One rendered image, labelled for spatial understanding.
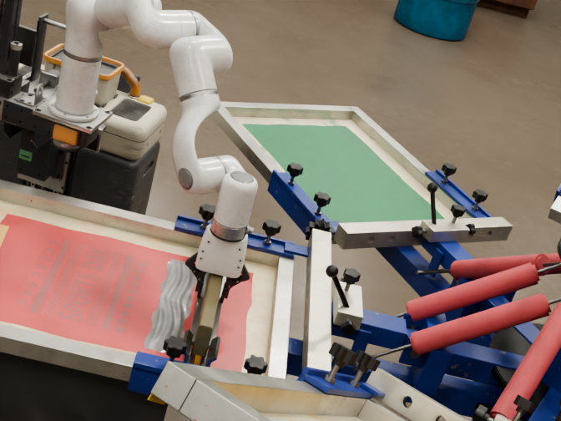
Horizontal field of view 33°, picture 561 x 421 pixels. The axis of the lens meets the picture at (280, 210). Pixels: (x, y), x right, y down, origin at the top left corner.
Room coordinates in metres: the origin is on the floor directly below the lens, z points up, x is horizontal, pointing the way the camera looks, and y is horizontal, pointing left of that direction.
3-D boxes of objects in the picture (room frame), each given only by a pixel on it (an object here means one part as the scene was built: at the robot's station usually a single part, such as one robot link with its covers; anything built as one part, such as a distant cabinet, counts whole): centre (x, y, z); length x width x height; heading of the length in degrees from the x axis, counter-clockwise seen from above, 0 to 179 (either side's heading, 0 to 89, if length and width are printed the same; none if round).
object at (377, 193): (2.58, -0.23, 1.05); 1.08 x 0.61 x 0.23; 35
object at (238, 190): (1.80, 0.12, 1.25); 0.15 x 0.10 x 0.11; 49
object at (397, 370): (1.78, -0.13, 0.89); 1.24 x 0.06 x 0.06; 95
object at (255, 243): (2.04, 0.09, 0.98); 0.30 x 0.05 x 0.07; 95
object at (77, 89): (2.20, 0.57, 1.21); 0.16 x 0.13 x 0.15; 174
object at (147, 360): (1.49, 0.04, 0.98); 0.30 x 0.05 x 0.07; 95
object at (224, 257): (1.76, 0.10, 1.12); 0.10 x 0.08 x 0.11; 95
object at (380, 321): (1.79, -0.26, 1.02); 0.17 x 0.06 x 0.05; 95
